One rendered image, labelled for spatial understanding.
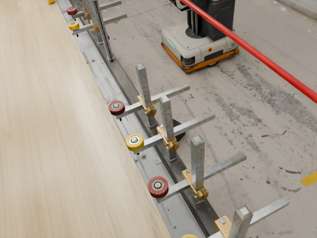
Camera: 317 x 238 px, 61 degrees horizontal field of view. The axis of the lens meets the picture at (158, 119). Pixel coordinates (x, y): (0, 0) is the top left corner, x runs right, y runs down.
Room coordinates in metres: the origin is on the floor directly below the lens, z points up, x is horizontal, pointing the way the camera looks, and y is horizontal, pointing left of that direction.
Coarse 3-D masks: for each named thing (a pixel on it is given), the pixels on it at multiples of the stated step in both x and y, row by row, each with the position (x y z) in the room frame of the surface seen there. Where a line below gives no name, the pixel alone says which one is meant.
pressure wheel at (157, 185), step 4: (156, 176) 0.55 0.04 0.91; (160, 176) 0.55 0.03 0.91; (152, 180) 0.53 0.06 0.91; (156, 180) 0.53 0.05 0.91; (160, 180) 0.53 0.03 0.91; (164, 180) 0.53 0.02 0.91; (148, 184) 0.52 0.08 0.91; (152, 184) 0.52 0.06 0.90; (156, 184) 0.51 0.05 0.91; (160, 184) 0.52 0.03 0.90; (164, 184) 0.51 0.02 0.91; (148, 188) 0.50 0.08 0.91; (152, 188) 0.50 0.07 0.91; (156, 188) 0.50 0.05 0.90; (160, 188) 0.50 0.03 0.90; (164, 188) 0.49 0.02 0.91; (168, 188) 0.50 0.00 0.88; (152, 192) 0.49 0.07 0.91; (156, 192) 0.48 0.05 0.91; (160, 192) 0.48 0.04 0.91; (164, 192) 0.48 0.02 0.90; (152, 196) 0.48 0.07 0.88; (156, 196) 0.47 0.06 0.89; (160, 196) 0.47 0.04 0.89
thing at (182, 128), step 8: (208, 112) 0.89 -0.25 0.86; (192, 120) 0.85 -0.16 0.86; (200, 120) 0.84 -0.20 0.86; (208, 120) 0.85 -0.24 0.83; (176, 128) 0.82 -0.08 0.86; (184, 128) 0.81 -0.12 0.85; (160, 136) 0.78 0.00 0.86; (144, 144) 0.75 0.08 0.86; (152, 144) 0.76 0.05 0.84; (136, 152) 0.73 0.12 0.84
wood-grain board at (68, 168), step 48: (0, 0) 2.62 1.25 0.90; (0, 48) 1.76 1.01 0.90; (48, 48) 1.65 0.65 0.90; (0, 96) 1.22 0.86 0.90; (48, 96) 1.15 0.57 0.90; (96, 96) 1.09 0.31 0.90; (0, 144) 0.86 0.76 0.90; (48, 144) 0.81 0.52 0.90; (96, 144) 0.76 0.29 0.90; (0, 192) 0.60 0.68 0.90; (48, 192) 0.56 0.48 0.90; (96, 192) 0.53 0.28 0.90; (144, 192) 0.49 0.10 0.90
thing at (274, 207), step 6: (282, 198) 0.41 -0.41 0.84; (270, 204) 0.39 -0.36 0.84; (276, 204) 0.39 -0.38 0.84; (282, 204) 0.39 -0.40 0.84; (288, 204) 0.39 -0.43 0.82; (258, 210) 0.38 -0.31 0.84; (264, 210) 0.38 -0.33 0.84; (270, 210) 0.37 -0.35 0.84; (276, 210) 0.37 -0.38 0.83; (258, 216) 0.36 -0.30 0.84; (264, 216) 0.35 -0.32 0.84; (252, 222) 0.34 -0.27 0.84; (216, 234) 0.32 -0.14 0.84
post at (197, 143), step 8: (200, 136) 0.53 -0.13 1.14; (192, 144) 0.52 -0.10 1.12; (200, 144) 0.51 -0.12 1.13; (192, 152) 0.52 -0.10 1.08; (200, 152) 0.51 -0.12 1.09; (192, 160) 0.52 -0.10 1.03; (200, 160) 0.51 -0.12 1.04; (192, 168) 0.52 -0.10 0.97; (200, 168) 0.51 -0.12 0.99; (192, 176) 0.52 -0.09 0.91; (200, 176) 0.51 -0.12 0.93; (192, 184) 0.53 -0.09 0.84; (200, 184) 0.51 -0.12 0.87
